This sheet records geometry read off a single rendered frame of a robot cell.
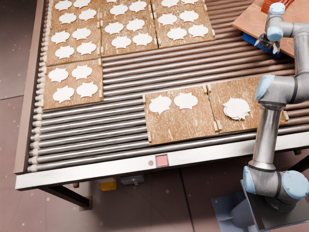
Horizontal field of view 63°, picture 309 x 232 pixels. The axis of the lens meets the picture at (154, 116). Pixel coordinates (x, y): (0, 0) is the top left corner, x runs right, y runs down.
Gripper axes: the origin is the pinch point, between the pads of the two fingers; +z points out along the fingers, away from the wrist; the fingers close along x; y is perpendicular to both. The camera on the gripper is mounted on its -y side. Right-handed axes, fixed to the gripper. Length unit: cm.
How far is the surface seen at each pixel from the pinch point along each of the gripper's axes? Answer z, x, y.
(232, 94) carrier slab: 5.2, -1.5, 37.1
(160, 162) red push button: -1, -10, 99
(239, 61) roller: 9.1, -12.1, 11.1
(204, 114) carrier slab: 3, -7, 59
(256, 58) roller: 10.4, -4.1, 2.2
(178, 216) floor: 92, 3, 117
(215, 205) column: 95, 23, 91
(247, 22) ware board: -1.9, -20.9, -11.8
